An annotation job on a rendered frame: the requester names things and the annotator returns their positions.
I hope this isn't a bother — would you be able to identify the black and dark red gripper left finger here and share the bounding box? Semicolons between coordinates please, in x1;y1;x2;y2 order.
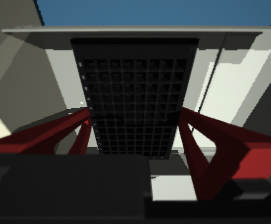
0;107;92;155

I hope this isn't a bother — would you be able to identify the black multi-well plate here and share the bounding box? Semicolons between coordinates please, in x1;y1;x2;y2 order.
70;38;199;160

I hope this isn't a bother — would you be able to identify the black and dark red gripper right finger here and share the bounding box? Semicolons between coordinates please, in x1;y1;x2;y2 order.
178;106;271;200

